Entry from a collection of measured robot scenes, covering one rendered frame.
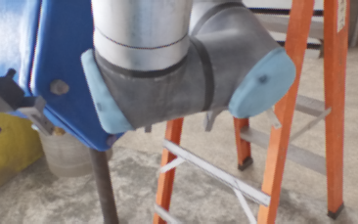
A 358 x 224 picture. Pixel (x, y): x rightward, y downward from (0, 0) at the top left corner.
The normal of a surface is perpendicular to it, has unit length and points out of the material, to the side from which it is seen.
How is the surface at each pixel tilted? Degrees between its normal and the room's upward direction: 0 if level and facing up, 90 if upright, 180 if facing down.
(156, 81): 111
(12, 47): 76
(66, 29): 84
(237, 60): 57
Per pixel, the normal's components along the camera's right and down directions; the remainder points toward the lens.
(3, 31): -0.42, 0.11
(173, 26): 0.64, 0.62
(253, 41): 0.12, -0.59
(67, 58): 0.77, 0.25
